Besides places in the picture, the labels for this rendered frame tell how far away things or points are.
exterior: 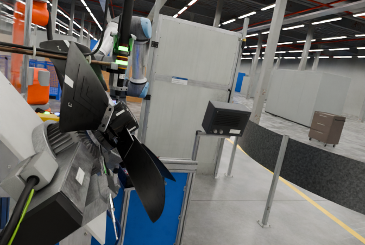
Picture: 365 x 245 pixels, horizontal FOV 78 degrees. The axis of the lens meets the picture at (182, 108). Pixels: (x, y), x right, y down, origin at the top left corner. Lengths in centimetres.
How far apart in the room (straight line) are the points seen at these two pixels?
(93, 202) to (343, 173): 202
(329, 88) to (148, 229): 980
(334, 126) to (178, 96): 541
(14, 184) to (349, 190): 221
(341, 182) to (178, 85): 188
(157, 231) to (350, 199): 155
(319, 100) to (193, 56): 813
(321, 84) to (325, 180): 825
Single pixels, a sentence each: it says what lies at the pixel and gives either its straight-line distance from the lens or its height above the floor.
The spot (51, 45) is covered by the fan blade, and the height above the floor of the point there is 142.
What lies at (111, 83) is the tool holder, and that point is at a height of 132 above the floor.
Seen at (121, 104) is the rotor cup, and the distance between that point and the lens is 81.
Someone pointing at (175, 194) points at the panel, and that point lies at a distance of 157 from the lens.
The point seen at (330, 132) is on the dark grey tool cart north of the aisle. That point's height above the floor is 42.
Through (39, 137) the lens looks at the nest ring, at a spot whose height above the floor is 114.
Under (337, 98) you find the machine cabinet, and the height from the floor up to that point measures 134.
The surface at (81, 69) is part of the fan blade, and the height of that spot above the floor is 137.
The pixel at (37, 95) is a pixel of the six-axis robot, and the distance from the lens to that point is 476.
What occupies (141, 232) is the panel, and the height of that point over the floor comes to 35.
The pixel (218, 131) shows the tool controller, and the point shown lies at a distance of 145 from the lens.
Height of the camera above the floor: 141
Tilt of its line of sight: 9 degrees down
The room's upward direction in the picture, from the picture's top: 10 degrees clockwise
